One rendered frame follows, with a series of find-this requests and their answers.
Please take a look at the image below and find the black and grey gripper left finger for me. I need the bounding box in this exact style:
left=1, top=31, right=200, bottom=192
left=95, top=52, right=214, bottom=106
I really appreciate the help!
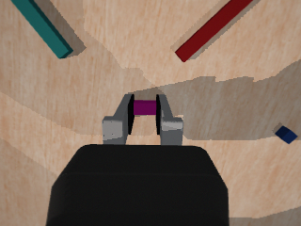
left=102, top=94, right=135, bottom=145

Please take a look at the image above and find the dark red rod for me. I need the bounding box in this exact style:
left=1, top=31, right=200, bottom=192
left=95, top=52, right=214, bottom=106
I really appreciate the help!
left=174, top=0, right=253, bottom=62

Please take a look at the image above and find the small dark blue block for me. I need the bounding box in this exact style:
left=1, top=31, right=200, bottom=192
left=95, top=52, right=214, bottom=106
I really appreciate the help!
left=276, top=126, right=298, bottom=144

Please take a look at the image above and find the turquoise rod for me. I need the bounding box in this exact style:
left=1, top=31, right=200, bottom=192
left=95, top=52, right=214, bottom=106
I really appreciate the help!
left=10, top=0, right=73, bottom=58

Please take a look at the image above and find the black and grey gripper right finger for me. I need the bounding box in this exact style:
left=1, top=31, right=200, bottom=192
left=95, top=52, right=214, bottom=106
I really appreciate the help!
left=155, top=94, right=183, bottom=145

